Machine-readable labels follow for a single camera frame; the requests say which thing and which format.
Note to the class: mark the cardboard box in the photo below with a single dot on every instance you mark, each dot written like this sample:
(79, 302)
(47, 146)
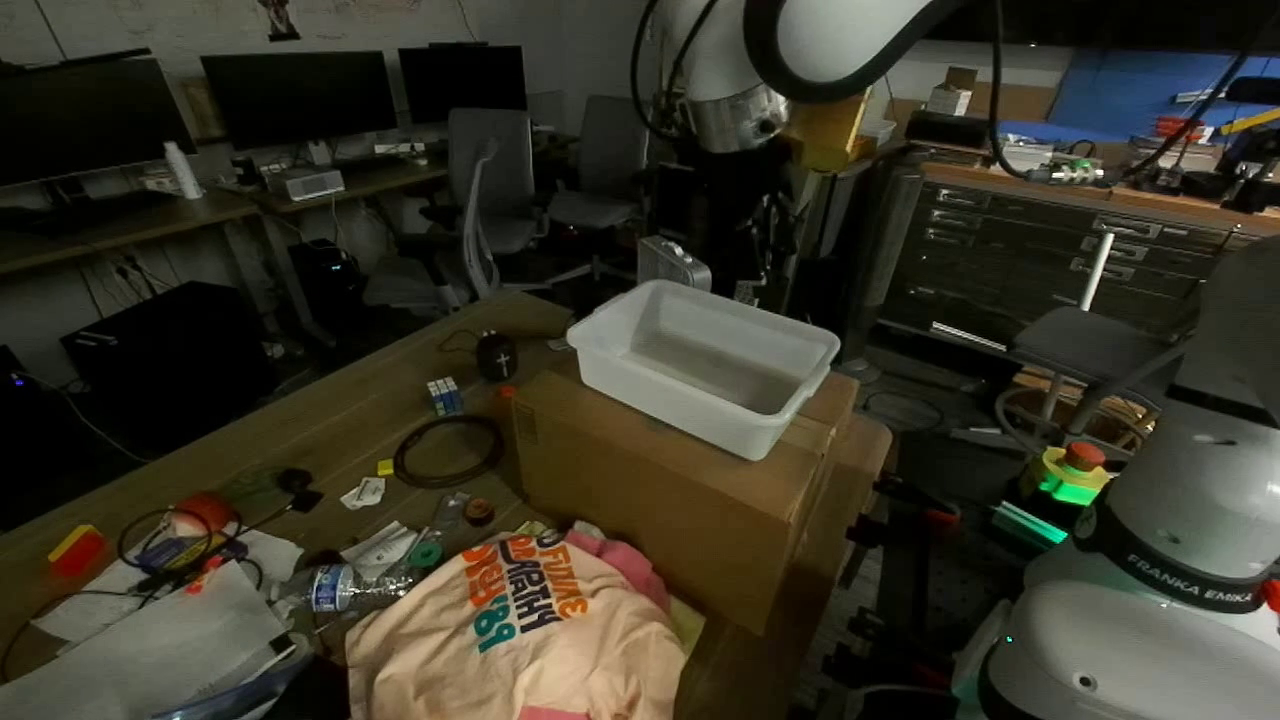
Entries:
(753, 547)

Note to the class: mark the pink shirt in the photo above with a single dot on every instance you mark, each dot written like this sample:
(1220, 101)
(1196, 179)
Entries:
(621, 658)

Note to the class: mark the white spray bottle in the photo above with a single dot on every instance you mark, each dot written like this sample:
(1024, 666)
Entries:
(181, 168)

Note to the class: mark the black computer monitor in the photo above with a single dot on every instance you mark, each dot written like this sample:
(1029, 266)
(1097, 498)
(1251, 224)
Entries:
(448, 79)
(290, 98)
(81, 119)

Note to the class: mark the grey office chair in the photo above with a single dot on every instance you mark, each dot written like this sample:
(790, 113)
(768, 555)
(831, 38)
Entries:
(503, 224)

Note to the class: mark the rubiks cube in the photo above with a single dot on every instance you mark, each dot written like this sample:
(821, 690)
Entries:
(446, 398)

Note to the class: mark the peach printed t-shirt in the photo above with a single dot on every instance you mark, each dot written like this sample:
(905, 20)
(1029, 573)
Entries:
(457, 641)

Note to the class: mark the white plastic basket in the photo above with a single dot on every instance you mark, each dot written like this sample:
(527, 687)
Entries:
(698, 361)

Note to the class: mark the red emergency stop button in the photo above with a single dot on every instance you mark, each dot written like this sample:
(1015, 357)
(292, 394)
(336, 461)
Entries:
(1068, 473)

